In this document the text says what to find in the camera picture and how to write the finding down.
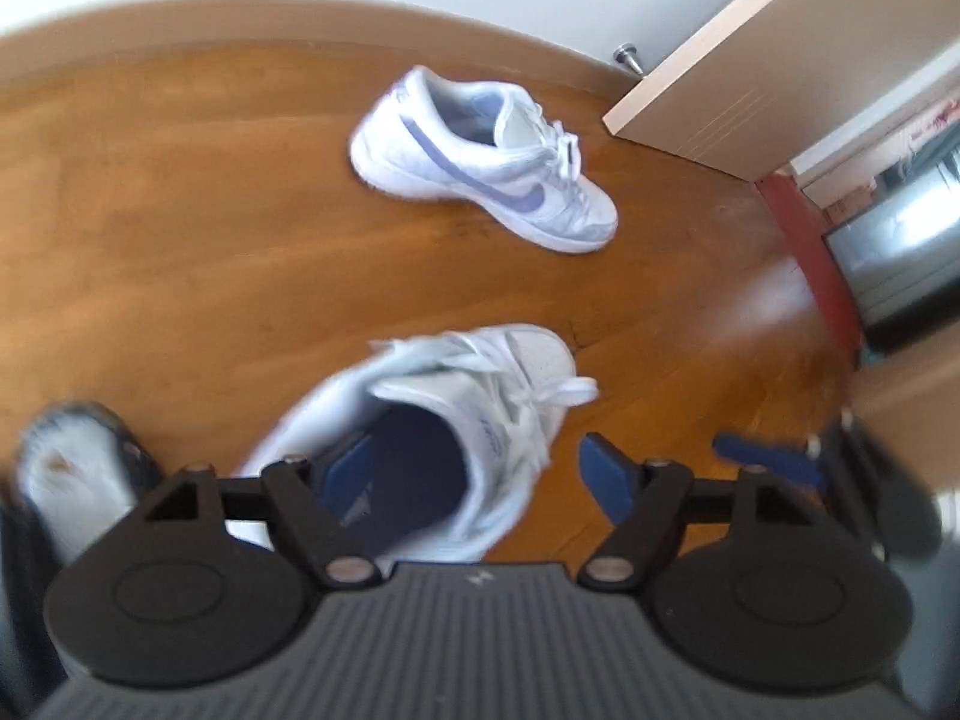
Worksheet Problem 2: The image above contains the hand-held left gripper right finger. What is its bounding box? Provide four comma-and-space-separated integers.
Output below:
577, 431, 816, 592

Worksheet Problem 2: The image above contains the beige wooden door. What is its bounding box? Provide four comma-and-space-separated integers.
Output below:
602, 0, 960, 186

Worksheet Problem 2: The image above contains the red door threshold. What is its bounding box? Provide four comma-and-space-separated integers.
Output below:
754, 171, 865, 370

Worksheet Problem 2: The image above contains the grey appliance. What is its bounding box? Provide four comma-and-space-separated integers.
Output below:
820, 156, 960, 352

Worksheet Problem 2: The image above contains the white sneaker blue swoosh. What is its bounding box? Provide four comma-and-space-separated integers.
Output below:
349, 66, 620, 256
238, 322, 601, 565

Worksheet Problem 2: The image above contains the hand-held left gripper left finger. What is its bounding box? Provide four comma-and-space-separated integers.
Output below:
141, 436, 385, 590

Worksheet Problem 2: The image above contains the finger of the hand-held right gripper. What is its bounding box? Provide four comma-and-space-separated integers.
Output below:
711, 430, 826, 497

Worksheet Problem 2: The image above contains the black grey furry slipper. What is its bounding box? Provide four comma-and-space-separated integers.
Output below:
16, 400, 164, 565

